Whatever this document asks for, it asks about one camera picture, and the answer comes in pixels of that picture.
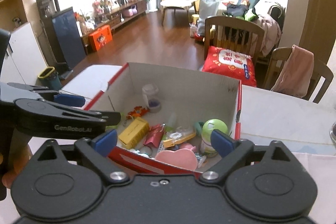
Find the small pink bag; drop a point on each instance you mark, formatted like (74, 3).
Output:
(130, 11)

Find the wooden TV cabinet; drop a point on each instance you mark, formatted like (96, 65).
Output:
(115, 19)

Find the sofa with clothes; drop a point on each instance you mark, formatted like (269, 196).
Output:
(277, 12)

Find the wooden dining chair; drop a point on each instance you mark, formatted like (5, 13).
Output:
(233, 22)
(278, 53)

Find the yellow stool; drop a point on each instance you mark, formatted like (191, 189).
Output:
(195, 18)

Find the green plush toy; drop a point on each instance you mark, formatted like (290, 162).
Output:
(249, 15)

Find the pink heart-shaped case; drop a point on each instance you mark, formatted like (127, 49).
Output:
(177, 158)

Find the black flat panel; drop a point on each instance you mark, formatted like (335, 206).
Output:
(69, 35)

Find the black water dispenser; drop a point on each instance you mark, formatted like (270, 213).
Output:
(47, 6)

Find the red cardboard box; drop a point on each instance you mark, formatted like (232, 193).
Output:
(189, 92)

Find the clear correction tape dispenser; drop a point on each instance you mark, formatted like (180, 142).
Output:
(178, 136)

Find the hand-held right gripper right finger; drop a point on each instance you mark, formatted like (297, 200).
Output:
(223, 144)

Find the white plastic bag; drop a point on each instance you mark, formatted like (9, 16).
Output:
(207, 11)

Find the clear bottle with purple beads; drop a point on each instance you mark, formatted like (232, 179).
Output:
(152, 98)

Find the small yellow box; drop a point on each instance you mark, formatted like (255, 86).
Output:
(134, 132)

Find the green capped white bottle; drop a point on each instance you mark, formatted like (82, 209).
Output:
(214, 127)

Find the orange gift box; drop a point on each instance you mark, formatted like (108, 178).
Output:
(101, 37)

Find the white cabinet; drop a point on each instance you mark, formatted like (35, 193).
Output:
(26, 56)

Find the small orange toy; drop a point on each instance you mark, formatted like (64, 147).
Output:
(137, 111)

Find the clear plastic bottle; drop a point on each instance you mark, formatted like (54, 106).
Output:
(193, 31)

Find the person's left hand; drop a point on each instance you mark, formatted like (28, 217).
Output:
(22, 158)

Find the round wooden coffee table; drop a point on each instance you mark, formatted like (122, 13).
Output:
(178, 2)

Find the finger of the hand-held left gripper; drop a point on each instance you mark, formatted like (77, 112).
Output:
(110, 119)
(71, 101)

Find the green trash bin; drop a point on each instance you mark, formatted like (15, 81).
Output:
(50, 79)

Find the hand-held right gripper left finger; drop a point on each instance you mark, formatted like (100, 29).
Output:
(105, 142)

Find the red printed cushion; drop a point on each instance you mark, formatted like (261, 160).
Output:
(228, 64)

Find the pink towel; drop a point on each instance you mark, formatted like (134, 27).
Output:
(295, 71)

